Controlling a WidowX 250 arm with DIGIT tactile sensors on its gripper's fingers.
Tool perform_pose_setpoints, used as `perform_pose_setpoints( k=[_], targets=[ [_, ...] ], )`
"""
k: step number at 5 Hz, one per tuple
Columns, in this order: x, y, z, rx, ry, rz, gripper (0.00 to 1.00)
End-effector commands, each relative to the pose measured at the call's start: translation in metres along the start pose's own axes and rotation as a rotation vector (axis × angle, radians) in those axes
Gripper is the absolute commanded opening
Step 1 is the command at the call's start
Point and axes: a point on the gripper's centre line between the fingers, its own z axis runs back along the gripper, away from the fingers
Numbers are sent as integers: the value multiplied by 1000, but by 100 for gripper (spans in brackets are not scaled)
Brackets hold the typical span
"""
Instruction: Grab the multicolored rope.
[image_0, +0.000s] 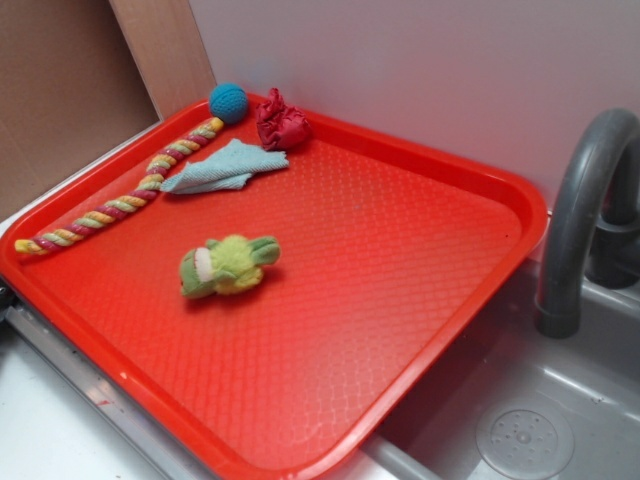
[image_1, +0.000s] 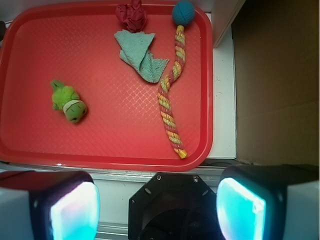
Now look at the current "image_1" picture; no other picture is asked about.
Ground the green plush turtle toy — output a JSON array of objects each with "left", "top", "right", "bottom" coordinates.
[{"left": 50, "top": 79, "right": 88, "bottom": 124}]

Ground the multicolored rope with teal ball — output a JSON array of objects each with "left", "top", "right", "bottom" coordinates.
[{"left": 157, "top": 0, "right": 196, "bottom": 160}]

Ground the red plastic tray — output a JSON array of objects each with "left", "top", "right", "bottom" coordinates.
[{"left": 0, "top": 1, "right": 213, "bottom": 172}]

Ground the crumpled dark red cloth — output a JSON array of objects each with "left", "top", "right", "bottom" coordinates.
[{"left": 115, "top": 0, "right": 147, "bottom": 33}]

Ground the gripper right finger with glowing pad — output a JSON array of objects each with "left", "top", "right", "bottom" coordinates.
[{"left": 216, "top": 164, "right": 320, "bottom": 240}]

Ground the brown cardboard box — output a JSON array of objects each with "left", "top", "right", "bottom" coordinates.
[{"left": 212, "top": 0, "right": 320, "bottom": 166}]

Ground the teal folded cloth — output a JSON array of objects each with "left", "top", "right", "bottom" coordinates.
[{"left": 114, "top": 30, "right": 169, "bottom": 84}]

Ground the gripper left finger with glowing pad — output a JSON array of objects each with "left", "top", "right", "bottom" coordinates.
[{"left": 0, "top": 170, "right": 100, "bottom": 240}]

